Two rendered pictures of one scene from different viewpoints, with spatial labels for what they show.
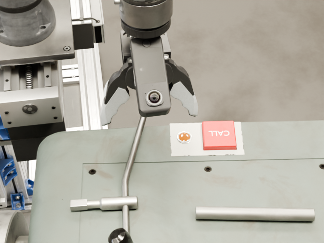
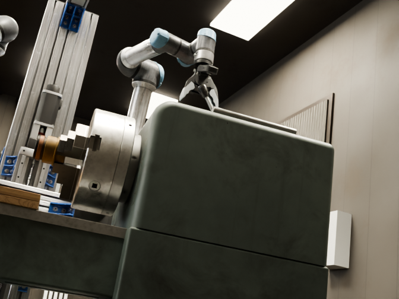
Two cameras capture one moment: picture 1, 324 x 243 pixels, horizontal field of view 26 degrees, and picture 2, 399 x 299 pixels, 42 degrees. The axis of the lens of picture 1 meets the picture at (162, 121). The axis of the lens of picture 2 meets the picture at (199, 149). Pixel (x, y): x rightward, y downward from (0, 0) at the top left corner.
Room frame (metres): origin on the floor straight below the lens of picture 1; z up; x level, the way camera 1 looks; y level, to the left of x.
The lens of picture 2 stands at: (-1.05, 0.41, 0.62)
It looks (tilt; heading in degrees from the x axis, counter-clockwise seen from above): 19 degrees up; 347
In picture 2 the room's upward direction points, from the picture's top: 9 degrees clockwise
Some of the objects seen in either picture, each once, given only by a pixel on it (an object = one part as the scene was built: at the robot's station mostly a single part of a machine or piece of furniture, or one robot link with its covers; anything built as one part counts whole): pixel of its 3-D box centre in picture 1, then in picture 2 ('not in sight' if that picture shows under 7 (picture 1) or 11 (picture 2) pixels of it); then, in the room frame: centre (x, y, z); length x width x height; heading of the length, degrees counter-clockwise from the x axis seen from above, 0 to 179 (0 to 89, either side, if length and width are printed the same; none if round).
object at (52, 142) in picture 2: not in sight; (50, 150); (0.55, 0.49, 1.08); 0.09 x 0.09 x 0.09; 2
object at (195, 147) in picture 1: (205, 147); not in sight; (0.78, -0.08, 1.23); 0.13 x 0.08 x 0.06; 92
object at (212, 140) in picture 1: (219, 136); not in sight; (0.79, -0.11, 1.26); 0.06 x 0.06 x 0.02; 2
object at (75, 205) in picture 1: (104, 203); not in sight; (0.64, 0.10, 1.27); 0.12 x 0.02 x 0.02; 93
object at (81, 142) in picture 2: not in sight; (78, 146); (0.46, 0.41, 1.08); 0.12 x 0.11 x 0.05; 2
